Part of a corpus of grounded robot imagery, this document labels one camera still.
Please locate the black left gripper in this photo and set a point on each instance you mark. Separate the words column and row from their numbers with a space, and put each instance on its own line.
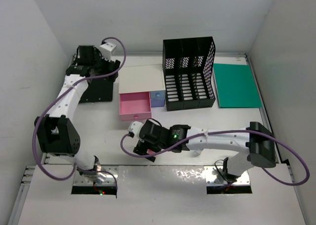
column 97, row 57

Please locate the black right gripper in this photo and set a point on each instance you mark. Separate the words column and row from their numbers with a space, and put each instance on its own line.
column 141, row 147

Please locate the pink capped glue bottle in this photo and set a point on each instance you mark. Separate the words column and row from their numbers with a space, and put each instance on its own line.
column 149, row 151

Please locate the pink drawer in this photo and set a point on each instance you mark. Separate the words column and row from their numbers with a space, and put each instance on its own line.
column 135, row 106

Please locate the light blue small drawer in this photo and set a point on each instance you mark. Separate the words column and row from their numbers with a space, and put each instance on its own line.
column 157, row 94

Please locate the small clear white bottle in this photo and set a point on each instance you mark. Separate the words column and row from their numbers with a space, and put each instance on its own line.
column 197, row 152

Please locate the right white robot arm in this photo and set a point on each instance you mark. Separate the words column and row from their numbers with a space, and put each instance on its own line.
column 252, row 148

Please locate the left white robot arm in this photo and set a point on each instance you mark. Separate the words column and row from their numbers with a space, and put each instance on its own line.
column 54, row 132

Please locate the black flat board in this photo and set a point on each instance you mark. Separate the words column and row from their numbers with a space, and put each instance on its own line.
column 99, row 90

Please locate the white drawer cabinet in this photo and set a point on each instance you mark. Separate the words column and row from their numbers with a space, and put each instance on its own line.
column 143, row 78

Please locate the black mesh file organizer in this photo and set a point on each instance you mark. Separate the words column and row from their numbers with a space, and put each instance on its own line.
column 187, row 66

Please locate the green folder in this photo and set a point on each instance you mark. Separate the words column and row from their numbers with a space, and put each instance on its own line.
column 235, row 86

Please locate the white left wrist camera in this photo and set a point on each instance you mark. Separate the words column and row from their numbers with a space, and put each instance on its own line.
column 107, row 50

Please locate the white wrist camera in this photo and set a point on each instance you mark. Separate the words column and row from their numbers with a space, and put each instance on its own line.
column 107, row 50
column 134, row 128

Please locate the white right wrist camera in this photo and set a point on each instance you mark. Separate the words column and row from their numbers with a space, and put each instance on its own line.
column 134, row 128

